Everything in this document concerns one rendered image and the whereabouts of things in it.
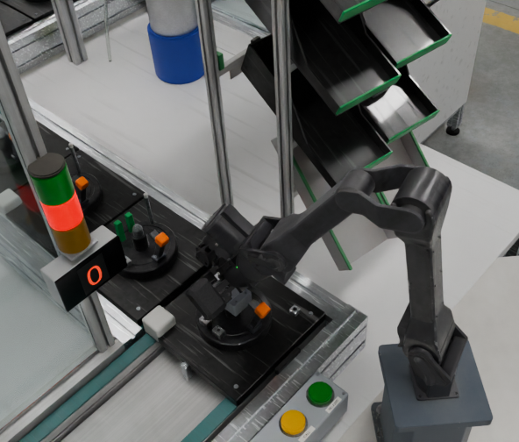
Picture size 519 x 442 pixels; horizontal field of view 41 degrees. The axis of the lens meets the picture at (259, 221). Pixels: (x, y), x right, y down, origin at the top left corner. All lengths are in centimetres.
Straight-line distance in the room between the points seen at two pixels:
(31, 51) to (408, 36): 130
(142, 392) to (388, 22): 78
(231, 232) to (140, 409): 40
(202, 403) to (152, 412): 9
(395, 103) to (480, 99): 214
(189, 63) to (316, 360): 104
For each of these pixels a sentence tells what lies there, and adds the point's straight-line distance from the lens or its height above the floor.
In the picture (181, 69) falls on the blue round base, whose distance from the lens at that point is 202.
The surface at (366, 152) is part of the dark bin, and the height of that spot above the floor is 120.
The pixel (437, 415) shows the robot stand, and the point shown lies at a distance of 111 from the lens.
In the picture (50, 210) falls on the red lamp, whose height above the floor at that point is 135.
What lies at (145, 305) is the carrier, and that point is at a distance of 135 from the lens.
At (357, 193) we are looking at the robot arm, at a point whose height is 143.
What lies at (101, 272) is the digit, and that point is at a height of 120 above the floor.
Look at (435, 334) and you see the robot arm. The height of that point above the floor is 121.
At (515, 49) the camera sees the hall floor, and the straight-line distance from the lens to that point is 387.
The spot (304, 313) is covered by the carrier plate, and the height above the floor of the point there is 97.
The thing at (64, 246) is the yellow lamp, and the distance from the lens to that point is 106.
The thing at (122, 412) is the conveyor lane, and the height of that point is 92.
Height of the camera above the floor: 202
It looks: 46 degrees down
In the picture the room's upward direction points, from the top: 4 degrees counter-clockwise
